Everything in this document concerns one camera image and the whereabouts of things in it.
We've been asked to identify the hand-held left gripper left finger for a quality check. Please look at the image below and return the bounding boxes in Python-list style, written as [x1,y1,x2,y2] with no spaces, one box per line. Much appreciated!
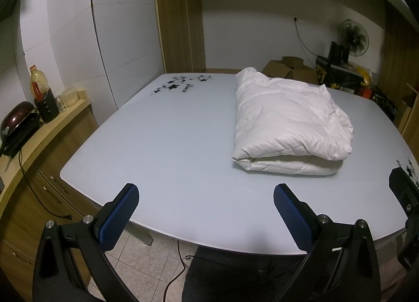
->
[32,183,140,302]

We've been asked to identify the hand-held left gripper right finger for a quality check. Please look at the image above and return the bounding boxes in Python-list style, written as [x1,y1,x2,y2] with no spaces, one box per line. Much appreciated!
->
[273,183,382,302]

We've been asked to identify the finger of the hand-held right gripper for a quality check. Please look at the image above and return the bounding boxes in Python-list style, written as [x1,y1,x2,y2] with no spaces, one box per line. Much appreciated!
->
[388,167,419,270]

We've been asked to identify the white down jacket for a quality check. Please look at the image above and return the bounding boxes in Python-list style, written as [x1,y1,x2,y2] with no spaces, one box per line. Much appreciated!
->
[231,67,355,176]

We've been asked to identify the grey metal table leg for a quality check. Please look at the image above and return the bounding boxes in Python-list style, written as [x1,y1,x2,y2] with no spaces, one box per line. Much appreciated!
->
[126,222,154,247]

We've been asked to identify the person's dark pants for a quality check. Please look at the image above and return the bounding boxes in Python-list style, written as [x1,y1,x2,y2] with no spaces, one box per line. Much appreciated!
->
[181,245,315,302]

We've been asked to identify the wooden counter cabinet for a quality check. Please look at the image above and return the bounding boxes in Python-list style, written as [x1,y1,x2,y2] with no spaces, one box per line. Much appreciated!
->
[0,97,99,302]

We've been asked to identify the black bag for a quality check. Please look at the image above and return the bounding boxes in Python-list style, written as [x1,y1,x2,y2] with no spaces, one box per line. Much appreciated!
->
[371,86,399,123]

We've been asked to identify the yellow plastic object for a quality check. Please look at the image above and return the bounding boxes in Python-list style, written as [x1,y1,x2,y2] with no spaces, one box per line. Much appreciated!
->
[355,66,374,87]

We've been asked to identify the black box with yellow print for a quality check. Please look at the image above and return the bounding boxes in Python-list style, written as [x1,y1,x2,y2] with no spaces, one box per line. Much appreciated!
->
[315,55,364,93]

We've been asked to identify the translucent plastic container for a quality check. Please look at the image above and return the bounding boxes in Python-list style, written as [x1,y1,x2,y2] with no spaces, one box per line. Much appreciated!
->
[62,87,86,108]

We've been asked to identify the black cup holder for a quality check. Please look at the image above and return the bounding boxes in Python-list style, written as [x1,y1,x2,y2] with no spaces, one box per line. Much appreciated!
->
[34,87,60,124]

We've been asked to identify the wooden shelf unit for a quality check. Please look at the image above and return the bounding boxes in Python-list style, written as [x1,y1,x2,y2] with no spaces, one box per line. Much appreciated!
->
[376,1,419,145]

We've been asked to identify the maroon electric grill pan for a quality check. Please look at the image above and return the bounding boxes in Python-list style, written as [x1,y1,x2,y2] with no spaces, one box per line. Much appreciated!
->
[0,101,40,158]

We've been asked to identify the cardboard box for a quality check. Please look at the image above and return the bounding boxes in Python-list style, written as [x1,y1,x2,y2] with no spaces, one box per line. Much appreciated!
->
[282,56,319,85]
[262,60,293,80]

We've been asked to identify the black standing fan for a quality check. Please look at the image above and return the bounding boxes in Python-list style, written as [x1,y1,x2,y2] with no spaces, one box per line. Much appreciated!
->
[329,19,370,65]

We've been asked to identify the cooking oil bottle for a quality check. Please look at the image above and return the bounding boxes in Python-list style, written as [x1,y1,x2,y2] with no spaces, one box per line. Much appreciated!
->
[29,65,49,103]

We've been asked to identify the black power cable with plug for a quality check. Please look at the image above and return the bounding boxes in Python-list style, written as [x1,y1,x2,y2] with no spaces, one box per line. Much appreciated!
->
[18,148,74,223]

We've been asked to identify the black floor cable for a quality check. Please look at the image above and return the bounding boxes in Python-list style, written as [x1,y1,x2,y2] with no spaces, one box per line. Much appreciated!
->
[163,240,197,302]

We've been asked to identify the black wall cable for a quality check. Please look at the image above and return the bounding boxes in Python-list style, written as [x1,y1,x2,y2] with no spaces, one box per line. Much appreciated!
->
[295,22,323,57]

